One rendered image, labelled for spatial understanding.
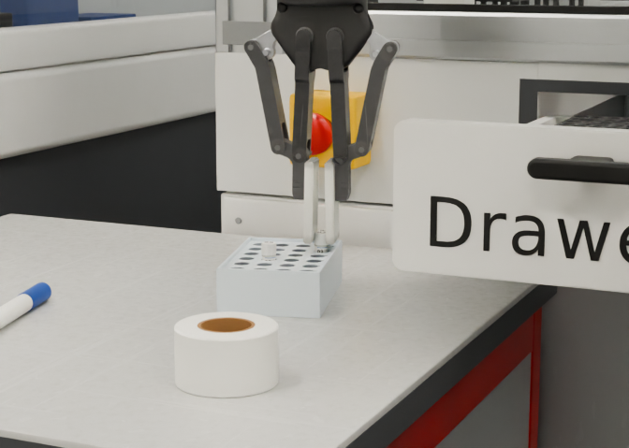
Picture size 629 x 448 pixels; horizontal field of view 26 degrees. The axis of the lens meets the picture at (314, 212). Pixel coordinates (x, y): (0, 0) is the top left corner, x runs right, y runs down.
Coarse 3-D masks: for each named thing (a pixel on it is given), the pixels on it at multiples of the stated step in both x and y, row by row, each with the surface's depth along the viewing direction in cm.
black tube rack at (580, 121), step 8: (568, 120) 121; (576, 120) 120; (584, 120) 120; (592, 120) 122; (600, 120) 120; (608, 120) 121; (616, 120) 120; (624, 120) 121; (616, 128) 115; (624, 128) 115
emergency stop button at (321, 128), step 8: (320, 120) 129; (328, 120) 130; (312, 128) 129; (320, 128) 129; (328, 128) 129; (312, 136) 129; (320, 136) 129; (328, 136) 129; (312, 144) 130; (320, 144) 129; (328, 144) 129; (312, 152) 130; (320, 152) 130
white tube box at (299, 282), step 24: (264, 240) 120; (288, 240) 120; (336, 240) 119; (240, 264) 112; (264, 264) 112; (288, 264) 112; (312, 264) 112; (336, 264) 116; (216, 288) 109; (240, 288) 109; (264, 288) 108; (288, 288) 108; (312, 288) 108; (336, 288) 117; (264, 312) 109; (288, 312) 108; (312, 312) 108
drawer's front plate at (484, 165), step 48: (432, 144) 96; (480, 144) 95; (528, 144) 94; (576, 144) 92; (624, 144) 91; (432, 192) 97; (480, 192) 96; (528, 192) 94; (576, 192) 93; (624, 192) 91; (480, 240) 96; (528, 240) 95; (624, 288) 93
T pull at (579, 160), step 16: (544, 160) 90; (560, 160) 89; (576, 160) 89; (592, 160) 89; (608, 160) 90; (544, 176) 90; (560, 176) 89; (576, 176) 89; (592, 176) 89; (608, 176) 88; (624, 176) 88
